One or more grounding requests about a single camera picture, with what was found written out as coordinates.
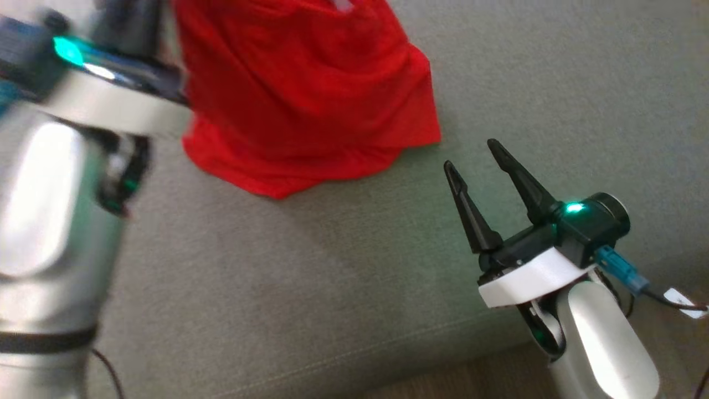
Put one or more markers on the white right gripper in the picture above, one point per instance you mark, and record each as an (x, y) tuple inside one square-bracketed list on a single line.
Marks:
[(526, 277)]

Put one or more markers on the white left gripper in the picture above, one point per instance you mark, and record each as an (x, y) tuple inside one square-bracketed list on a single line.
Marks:
[(111, 105)]

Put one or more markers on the red basketball jersey white trim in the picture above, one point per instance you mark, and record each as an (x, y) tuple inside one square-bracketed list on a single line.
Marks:
[(299, 94)]

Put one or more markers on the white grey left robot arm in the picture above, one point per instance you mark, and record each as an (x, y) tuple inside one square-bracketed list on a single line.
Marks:
[(50, 221)]

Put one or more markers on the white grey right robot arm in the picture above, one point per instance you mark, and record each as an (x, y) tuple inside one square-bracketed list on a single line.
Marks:
[(604, 343)]

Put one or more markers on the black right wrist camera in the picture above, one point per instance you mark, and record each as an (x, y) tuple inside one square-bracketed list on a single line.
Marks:
[(592, 227)]

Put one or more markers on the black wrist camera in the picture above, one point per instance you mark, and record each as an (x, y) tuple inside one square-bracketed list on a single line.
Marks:
[(592, 227), (33, 55)]

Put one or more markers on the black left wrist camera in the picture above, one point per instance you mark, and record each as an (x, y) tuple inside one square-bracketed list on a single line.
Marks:
[(33, 55)]

